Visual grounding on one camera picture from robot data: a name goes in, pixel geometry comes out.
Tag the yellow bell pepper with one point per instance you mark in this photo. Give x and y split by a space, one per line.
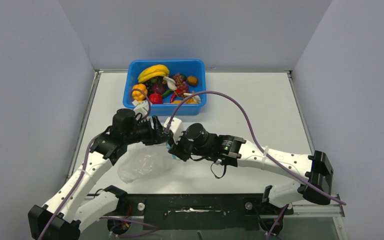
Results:
139 92

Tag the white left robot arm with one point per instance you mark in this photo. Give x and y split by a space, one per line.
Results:
104 152

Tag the white mushroom lower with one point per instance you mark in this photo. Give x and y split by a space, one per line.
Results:
197 98

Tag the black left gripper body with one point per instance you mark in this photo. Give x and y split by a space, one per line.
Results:
143 132

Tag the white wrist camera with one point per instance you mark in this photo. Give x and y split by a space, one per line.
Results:
174 127
141 107

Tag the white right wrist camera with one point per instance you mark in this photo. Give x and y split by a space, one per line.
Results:
174 127

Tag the green chili pepper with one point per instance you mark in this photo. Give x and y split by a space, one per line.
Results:
167 93

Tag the clear zip top bag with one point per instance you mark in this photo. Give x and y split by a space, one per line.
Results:
141 161

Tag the blue plastic bin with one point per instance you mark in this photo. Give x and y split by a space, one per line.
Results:
188 67

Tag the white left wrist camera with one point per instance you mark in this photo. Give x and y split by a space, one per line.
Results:
141 107

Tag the brown kiwi fruit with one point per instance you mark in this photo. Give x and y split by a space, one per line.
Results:
192 80

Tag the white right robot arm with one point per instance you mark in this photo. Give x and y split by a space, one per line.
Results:
311 174

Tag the yellow banana bunch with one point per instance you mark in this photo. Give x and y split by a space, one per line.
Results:
158 70

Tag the white mushroom upper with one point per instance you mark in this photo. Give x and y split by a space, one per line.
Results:
171 84

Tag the white mushroom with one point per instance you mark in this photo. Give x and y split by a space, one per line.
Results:
197 98
171 84

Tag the dark black grape bunch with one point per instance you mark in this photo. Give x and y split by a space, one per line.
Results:
150 83

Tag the red chili pepper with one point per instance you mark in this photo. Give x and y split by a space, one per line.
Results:
173 96

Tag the aluminium frame rail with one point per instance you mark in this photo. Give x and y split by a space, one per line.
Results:
79 139

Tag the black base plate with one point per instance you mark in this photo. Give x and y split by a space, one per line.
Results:
219 211

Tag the red apple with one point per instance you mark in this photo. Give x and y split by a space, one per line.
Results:
155 98

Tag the red grape bunch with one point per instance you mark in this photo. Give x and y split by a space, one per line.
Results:
181 84

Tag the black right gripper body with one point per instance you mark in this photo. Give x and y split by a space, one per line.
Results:
185 149

